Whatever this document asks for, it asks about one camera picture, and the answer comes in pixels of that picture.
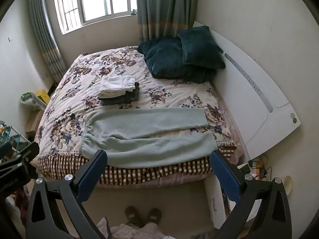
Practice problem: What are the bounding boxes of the large dark teal pillow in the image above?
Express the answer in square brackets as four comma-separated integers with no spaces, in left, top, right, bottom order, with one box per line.
[137,37,217,84]

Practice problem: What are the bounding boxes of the folded white pants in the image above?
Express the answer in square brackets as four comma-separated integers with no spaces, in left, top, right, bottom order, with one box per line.
[98,75,136,99]

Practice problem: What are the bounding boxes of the black charger cable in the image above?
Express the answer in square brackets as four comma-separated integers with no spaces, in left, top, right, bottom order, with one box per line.
[247,154,273,177]

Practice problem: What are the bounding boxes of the floral quilt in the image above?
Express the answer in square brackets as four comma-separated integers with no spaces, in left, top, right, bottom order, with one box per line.
[33,45,246,160]

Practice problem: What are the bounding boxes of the narrow grey-blue striped curtain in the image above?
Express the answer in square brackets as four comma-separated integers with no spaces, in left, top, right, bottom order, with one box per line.
[27,0,66,85]

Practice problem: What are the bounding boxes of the folded dark grey pants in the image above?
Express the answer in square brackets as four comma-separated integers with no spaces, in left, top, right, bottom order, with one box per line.
[99,82,140,105]

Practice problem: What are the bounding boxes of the wide grey-blue striped curtain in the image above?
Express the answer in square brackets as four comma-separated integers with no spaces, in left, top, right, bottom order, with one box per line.
[136,0,197,43]

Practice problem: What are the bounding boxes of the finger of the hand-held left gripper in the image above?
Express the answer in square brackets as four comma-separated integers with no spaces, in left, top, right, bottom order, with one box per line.
[14,141,40,166]
[0,142,13,158]

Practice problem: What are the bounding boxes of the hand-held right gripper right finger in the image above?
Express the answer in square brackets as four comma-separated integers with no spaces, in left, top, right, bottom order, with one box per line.
[210,150,292,239]

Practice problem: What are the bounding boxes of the cream round disc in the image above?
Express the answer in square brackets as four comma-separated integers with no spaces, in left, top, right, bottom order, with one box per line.
[284,175,293,195]

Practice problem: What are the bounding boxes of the brown slipper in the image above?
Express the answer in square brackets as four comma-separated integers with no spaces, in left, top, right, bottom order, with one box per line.
[147,208,162,226]
[125,206,144,227]

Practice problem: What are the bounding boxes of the white nightstand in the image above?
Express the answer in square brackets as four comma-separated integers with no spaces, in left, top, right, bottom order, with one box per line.
[204,163,265,229]

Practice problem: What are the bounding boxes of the light green pants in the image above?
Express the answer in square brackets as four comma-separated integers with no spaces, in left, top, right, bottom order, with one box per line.
[79,107,226,168]

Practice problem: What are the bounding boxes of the yellow box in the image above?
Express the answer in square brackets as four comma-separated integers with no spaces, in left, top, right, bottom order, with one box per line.
[35,90,50,105]

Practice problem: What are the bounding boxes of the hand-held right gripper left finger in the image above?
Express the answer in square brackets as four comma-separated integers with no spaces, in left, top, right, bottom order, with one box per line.
[25,149,108,239]

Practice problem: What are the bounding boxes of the cardboard box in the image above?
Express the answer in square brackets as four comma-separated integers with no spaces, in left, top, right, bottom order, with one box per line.
[25,110,45,140]

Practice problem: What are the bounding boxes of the small dark teal pillow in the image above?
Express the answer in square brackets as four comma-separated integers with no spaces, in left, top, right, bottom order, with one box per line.
[177,25,226,70]

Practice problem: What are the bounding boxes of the white headboard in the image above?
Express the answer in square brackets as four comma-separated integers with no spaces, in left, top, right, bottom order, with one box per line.
[192,21,301,160]

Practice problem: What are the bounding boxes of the window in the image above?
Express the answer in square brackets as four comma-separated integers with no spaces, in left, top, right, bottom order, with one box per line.
[52,0,137,34]

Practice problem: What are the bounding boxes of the yellow power strip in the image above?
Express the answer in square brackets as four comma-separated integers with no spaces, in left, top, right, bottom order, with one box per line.
[257,161,266,180]

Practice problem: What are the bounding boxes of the person's quilted clothing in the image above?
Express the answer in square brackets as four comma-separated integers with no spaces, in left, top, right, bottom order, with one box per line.
[96,218,175,239]

